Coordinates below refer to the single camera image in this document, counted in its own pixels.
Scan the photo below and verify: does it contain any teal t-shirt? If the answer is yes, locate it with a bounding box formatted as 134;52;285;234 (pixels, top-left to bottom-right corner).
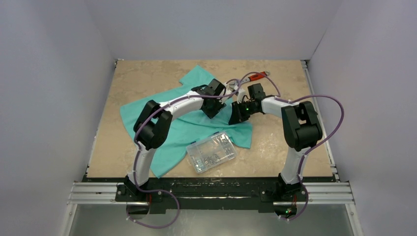
120;65;253;177

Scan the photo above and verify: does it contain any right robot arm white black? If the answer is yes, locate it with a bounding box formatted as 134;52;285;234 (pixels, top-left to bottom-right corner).
229;84;323;200

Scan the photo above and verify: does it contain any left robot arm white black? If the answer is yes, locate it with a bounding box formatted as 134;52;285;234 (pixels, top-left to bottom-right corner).
126;79;236;201

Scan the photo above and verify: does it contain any clear plastic screw box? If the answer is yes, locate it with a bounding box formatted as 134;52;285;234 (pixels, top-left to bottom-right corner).
186;132;238;174

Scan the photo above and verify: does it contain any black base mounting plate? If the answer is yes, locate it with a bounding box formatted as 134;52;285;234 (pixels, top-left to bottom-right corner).
115;177;307;216

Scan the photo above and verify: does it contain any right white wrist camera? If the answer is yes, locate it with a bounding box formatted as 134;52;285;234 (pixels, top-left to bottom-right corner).
236;88;246;103

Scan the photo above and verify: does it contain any adjustable wrench red handle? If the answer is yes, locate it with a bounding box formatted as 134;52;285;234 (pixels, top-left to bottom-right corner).
225;71;270;90

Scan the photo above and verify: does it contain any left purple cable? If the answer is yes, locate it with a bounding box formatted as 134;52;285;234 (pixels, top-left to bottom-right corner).
125;77;242;229

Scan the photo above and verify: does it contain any aluminium frame rail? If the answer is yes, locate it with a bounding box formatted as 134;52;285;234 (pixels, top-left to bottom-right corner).
66;182;355;206

